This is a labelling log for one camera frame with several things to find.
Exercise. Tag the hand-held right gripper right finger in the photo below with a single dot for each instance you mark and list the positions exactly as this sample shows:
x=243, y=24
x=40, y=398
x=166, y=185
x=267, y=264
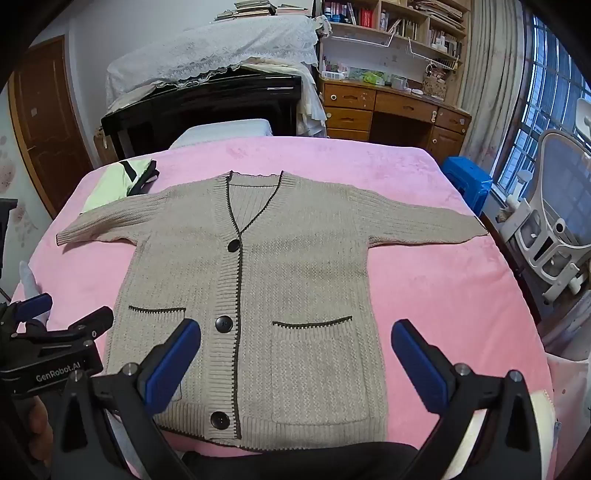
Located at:
x=418, y=369

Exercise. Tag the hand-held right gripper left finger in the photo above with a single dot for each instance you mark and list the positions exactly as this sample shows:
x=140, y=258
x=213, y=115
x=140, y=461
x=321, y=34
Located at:
x=173, y=364

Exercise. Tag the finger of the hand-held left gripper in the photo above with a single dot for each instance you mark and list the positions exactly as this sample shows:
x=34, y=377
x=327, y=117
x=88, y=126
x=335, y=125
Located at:
x=34, y=304
x=92, y=321

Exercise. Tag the beige knit cardigan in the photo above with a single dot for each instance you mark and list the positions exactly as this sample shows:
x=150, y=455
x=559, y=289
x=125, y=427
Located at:
x=295, y=258

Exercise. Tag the person's left hand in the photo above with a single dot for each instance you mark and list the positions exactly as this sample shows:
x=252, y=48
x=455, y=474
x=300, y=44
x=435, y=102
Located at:
x=41, y=427

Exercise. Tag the white sock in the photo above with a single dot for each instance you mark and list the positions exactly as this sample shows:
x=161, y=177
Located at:
x=27, y=281

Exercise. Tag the pink blanket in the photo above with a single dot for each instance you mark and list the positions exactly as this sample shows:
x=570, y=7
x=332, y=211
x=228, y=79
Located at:
x=438, y=286

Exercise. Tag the light green cloth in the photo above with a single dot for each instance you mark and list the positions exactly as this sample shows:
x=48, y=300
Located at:
x=111, y=184

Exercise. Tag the white patterned bedding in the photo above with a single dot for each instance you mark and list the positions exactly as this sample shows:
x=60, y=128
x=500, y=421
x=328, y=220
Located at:
x=572, y=392

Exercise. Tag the white mesh office chair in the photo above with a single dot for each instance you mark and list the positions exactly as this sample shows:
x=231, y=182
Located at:
x=535, y=240

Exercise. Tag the brown wooden door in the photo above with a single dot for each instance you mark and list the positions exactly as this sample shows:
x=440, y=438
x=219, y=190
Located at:
x=46, y=115

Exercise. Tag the blue plastic stool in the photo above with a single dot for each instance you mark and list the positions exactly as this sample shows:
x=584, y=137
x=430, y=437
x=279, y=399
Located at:
x=466, y=175

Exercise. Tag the white padded bench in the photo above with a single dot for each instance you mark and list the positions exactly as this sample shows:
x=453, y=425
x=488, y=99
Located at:
x=221, y=129

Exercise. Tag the black piano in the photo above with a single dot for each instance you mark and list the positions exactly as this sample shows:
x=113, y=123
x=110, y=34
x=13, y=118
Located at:
x=198, y=110

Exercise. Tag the wooden desk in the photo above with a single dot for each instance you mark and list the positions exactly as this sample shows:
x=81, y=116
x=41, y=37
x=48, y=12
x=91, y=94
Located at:
x=397, y=104

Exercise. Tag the wicker basket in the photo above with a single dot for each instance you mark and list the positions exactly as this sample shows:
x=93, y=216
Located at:
x=434, y=87

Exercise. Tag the white cup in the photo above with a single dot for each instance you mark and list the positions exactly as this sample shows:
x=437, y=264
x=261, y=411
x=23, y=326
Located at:
x=398, y=84

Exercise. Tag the white lace cover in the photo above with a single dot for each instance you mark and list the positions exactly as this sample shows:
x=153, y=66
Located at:
x=207, y=50

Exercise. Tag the grey curtain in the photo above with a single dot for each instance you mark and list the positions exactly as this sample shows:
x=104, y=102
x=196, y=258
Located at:
x=489, y=83

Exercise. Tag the green tissue pack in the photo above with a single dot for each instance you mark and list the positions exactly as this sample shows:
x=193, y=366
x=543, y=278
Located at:
x=369, y=76

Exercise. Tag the window with grille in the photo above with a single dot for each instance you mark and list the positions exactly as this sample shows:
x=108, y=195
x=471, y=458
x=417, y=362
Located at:
x=545, y=92

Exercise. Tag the wooden bookshelf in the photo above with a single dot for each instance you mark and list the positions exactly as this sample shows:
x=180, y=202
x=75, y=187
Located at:
x=465, y=32

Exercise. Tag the stack of books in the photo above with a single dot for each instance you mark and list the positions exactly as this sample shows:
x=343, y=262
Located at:
x=249, y=9

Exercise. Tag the row of shelf books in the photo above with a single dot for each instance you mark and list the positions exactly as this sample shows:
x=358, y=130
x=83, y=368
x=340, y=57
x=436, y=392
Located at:
x=341, y=11

